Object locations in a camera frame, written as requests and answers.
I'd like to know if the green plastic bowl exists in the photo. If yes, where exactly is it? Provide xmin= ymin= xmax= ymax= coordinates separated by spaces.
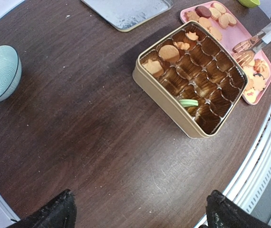
xmin=238 ymin=0 xmax=261 ymax=8

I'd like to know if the brown chocolate round cookie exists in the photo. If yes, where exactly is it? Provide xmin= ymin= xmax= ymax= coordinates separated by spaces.
xmin=195 ymin=6 xmax=212 ymax=19

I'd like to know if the silver tin lid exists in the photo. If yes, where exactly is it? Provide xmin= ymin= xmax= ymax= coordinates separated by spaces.
xmin=82 ymin=0 xmax=174 ymax=32

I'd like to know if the gold cookie tin box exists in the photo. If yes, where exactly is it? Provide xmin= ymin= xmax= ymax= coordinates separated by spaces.
xmin=132 ymin=21 xmax=248 ymax=138

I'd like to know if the swirl butter cookie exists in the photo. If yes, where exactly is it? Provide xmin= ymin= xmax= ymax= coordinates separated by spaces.
xmin=254 ymin=59 xmax=270 ymax=79

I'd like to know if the clock face round cookie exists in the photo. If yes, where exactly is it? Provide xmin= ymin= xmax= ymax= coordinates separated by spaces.
xmin=243 ymin=88 xmax=257 ymax=104

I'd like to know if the plain round tan cookie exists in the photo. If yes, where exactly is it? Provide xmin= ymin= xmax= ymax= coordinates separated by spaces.
xmin=158 ymin=45 xmax=180 ymax=63

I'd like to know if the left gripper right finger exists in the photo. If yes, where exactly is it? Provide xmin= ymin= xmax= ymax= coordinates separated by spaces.
xmin=201 ymin=190 xmax=271 ymax=228

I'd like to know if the light blue ceramic bowl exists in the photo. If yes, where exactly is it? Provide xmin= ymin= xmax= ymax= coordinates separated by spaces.
xmin=0 ymin=45 xmax=22 ymax=102

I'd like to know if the metal tongs white handle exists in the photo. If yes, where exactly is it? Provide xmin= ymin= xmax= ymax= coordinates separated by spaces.
xmin=232 ymin=23 xmax=271 ymax=67

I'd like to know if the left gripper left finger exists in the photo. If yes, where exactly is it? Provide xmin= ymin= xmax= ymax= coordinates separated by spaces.
xmin=10 ymin=189 xmax=77 ymax=228

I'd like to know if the pink plastic tray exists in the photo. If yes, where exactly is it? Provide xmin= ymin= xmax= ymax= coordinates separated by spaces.
xmin=180 ymin=0 xmax=271 ymax=105

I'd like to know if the green round cookie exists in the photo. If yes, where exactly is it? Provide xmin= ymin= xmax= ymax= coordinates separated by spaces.
xmin=179 ymin=99 xmax=199 ymax=108

